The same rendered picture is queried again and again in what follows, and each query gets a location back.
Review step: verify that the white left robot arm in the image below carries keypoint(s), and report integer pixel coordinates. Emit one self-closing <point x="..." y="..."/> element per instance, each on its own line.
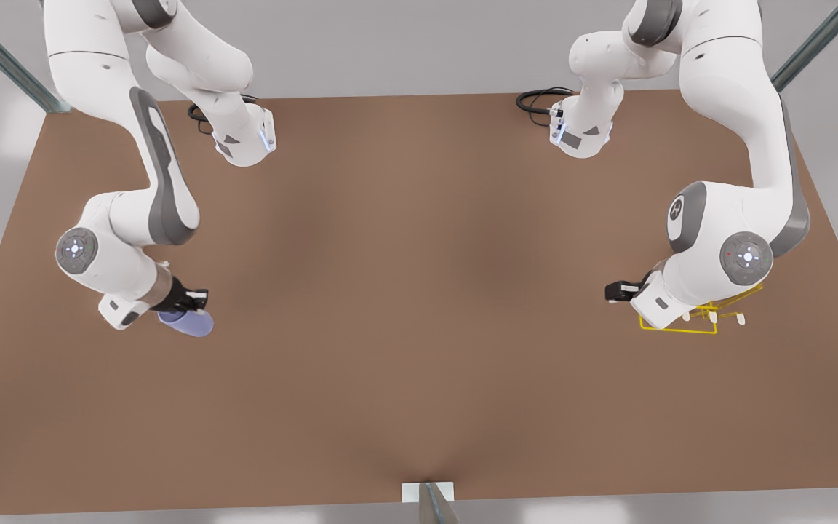
<point x="746" y="218"/>

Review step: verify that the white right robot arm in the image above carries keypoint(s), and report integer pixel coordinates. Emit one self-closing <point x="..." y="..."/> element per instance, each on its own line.
<point x="164" y="182"/>

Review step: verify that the purple cup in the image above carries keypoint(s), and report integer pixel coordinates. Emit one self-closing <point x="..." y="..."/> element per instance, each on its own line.
<point x="188" y="322"/>

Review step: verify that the silver frame post with foot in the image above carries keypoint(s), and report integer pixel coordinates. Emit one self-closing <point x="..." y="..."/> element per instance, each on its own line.
<point x="433" y="503"/>

